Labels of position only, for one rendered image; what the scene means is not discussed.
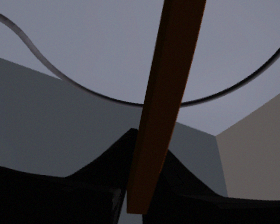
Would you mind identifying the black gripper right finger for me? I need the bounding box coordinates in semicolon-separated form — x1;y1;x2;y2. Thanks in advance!
143;148;280;224

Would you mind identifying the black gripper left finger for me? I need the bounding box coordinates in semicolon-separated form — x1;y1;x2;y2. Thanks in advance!
0;128;139;224

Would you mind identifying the orange handle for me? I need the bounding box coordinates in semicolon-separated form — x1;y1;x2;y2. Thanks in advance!
127;0;207;214

